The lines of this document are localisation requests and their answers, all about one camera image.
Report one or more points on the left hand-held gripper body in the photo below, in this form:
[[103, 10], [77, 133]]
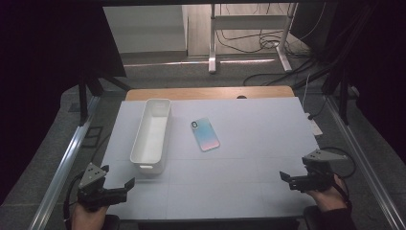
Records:
[[95, 195]]

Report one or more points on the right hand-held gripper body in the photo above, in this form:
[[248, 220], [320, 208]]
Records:
[[314, 182]]

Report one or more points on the white plastic storage bin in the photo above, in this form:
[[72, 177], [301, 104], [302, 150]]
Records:
[[151, 137]]

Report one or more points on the pastel blue pink phone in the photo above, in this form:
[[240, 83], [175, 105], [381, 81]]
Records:
[[205, 134]]

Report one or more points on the person's right hand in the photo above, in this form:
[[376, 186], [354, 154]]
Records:
[[332, 198]]

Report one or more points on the person's left hand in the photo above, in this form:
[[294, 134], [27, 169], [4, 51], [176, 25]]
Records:
[[87, 220]]

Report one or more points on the dark floor plate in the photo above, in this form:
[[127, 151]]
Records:
[[92, 136]]

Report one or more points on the white table mat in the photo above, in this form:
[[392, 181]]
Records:
[[239, 179]]

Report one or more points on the white power strip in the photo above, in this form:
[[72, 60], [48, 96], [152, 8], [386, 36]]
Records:
[[315, 127]]

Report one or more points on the black metal stand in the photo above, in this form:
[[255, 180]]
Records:
[[83, 99], [344, 102]]

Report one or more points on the black curtain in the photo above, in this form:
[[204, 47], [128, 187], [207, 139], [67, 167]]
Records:
[[376, 80], [41, 80]]

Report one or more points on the wooden table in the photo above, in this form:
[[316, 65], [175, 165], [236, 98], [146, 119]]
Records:
[[198, 93]]

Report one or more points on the white cabinet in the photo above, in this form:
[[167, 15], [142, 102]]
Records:
[[146, 28]]

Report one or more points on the aluminium frame rail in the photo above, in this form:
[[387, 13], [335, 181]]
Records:
[[364, 166], [63, 169]]

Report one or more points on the white desk frame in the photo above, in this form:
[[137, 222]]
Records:
[[212, 38]]

